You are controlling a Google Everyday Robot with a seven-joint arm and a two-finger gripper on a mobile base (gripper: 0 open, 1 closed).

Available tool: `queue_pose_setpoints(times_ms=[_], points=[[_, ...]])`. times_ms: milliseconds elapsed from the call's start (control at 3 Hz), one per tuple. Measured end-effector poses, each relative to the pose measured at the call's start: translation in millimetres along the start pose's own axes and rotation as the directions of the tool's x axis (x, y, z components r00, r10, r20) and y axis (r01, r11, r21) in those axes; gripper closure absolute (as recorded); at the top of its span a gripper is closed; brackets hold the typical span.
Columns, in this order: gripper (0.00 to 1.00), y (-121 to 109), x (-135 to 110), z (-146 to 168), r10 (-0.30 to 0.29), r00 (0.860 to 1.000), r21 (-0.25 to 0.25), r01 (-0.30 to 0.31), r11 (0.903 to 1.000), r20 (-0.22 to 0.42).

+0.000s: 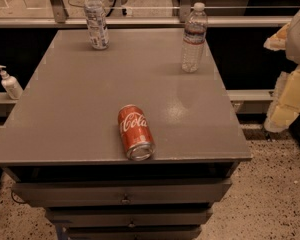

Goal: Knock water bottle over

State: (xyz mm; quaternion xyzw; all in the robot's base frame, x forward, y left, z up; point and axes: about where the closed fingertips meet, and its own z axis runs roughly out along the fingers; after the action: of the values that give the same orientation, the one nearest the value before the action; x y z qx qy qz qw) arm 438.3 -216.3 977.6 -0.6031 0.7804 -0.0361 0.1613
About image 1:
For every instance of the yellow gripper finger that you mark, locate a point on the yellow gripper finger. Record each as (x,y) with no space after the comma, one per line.
(278,40)
(285,107)

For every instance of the clear water bottle red label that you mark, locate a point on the clear water bottle red label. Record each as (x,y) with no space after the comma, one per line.
(194,37)

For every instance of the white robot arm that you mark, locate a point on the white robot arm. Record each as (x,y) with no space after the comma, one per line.
(292,50)

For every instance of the water bottle white label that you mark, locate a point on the water bottle white label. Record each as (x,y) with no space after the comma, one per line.
(96,23)

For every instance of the white pump dispenser bottle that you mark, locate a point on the white pump dispenser bottle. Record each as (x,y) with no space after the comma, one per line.
(10,84)

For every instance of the red Coca-Cola can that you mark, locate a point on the red Coca-Cola can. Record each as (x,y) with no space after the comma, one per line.
(135,133)

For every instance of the grey drawer cabinet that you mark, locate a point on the grey drawer cabinet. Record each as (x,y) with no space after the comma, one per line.
(122,144)

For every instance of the metal railing frame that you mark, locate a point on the metal railing frame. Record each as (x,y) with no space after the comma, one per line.
(234,42)

